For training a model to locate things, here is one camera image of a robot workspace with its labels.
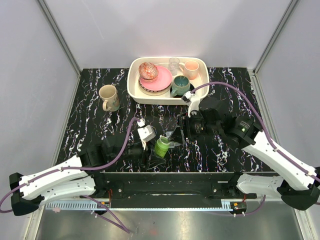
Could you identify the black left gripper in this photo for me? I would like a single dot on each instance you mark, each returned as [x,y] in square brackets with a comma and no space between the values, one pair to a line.
[154,161]

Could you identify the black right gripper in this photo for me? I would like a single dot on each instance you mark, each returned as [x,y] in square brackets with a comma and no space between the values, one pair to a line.
[177,136]

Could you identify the clear weekly pill organizer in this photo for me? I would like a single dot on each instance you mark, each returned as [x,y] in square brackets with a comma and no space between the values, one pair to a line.
[173,144]

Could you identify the green pill bottle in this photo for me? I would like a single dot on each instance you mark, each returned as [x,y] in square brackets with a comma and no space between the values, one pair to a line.
[161,146]

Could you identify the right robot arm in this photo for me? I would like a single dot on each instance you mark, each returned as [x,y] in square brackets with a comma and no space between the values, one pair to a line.
[296,183]

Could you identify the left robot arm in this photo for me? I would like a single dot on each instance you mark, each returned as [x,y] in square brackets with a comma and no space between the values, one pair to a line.
[75,177]

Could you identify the black saucer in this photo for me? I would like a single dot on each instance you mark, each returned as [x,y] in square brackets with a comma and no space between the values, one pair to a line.
[179,96]

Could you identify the teal glazed ceramic mug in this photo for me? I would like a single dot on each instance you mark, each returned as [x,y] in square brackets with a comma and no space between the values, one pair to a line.
[180,85]

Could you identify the striped rim ceramic plate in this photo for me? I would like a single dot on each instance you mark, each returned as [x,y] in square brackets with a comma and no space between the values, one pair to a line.
[152,92]

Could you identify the pink ceramic plate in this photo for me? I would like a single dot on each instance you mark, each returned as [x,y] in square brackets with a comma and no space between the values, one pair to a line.
[162,81]

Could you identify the white rectangular dish tub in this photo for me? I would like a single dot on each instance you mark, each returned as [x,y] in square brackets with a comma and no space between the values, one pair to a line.
[140,97]

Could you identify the pink ceramic mug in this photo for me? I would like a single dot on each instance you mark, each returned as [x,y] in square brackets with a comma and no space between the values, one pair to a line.
[190,69]

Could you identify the red patterned ceramic bowl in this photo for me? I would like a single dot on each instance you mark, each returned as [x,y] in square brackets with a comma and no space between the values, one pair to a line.
[148,71]

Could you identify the clear drinking glass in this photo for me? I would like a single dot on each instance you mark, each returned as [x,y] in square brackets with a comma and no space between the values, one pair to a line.
[174,64]

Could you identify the cream illustrated ceramic mug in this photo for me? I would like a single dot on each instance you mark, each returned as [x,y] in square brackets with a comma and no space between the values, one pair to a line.
[109,95]

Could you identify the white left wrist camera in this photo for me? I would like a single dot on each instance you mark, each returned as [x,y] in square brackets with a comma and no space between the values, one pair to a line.
[146,134]

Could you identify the slotted cable duct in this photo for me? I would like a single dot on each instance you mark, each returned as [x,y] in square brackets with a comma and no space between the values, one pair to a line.
[77,205]

